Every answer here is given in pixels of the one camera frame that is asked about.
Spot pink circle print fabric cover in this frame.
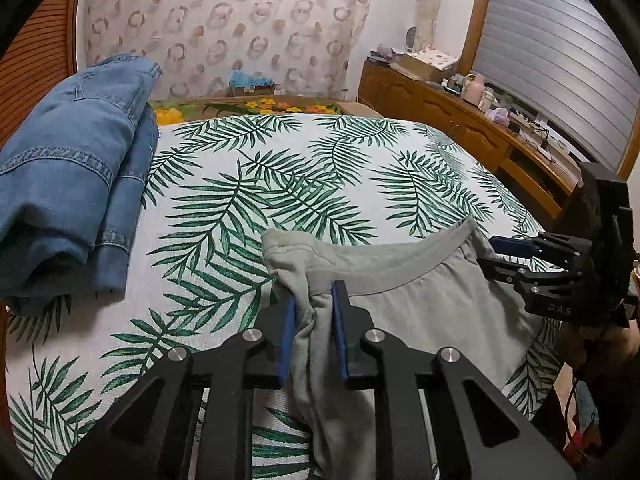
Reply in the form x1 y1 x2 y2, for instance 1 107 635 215
75 0 371 103

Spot beige curtain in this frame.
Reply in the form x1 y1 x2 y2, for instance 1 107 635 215
412 0 443 53

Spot slatted wooden panel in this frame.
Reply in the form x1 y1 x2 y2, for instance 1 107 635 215
0 0 83 151

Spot person's right hand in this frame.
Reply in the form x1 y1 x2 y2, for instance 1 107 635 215
570 325 640 386

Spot grey window blind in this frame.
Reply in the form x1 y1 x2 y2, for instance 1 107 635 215
470 0 640 171

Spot cardboard box with dotted cloth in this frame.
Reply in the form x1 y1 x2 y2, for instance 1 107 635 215
400 45 458 81

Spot grey pants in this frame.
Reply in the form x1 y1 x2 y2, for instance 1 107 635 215
261 217 543 480

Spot blue denim jeans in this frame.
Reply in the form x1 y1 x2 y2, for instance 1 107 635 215
0 54 163 313

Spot floral blanket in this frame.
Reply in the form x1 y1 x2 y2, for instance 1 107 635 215
150 96 356 126

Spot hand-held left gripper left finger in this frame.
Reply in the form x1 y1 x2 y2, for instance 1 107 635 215
52 297 298 480

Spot blue tissue packet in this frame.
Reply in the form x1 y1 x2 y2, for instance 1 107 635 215
229 69 276 92

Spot wooden window frame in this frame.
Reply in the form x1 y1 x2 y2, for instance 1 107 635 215
460 0 640 181

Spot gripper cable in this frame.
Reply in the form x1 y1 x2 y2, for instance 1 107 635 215
569 375 601 446

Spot leaf print bedsheet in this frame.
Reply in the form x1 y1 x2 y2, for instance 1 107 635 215
0 112 576 480

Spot pink thermos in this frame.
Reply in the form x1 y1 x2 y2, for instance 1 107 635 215
462 72 486 106

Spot small cardboard box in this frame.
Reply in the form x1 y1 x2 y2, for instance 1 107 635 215
335 101 383 118

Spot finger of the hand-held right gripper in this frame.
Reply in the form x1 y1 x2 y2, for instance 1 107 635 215
477 255 568 297
489 231 588 273

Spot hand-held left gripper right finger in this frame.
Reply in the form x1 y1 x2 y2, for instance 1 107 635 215
331 280 576 480

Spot wooden cabinet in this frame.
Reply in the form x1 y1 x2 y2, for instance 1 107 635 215
357 60 586 221

